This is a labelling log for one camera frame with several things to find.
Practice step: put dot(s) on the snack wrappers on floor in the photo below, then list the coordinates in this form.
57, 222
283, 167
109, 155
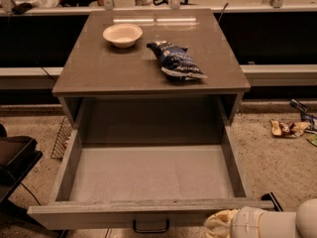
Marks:
307, 124

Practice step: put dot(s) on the grey drawer cabinet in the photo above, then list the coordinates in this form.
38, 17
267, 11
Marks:
121, 95

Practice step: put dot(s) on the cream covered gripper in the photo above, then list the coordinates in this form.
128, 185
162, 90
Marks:
244, 222

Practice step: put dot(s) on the blue chip bag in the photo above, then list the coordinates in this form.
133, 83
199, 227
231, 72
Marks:
175, 62

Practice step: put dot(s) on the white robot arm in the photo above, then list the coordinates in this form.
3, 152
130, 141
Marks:
250, 222

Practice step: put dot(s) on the wire mesh basket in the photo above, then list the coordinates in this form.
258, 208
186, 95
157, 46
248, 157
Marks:
61, 141

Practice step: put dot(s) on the white paper bowl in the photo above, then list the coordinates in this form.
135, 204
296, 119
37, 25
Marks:
122, 36

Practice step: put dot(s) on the grey top drawer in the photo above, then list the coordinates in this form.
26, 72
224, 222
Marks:
147, 164

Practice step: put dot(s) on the black chair left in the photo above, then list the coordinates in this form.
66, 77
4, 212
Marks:
18, 155

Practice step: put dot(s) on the black metal leg right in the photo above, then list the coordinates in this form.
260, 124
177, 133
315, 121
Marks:
271, 197

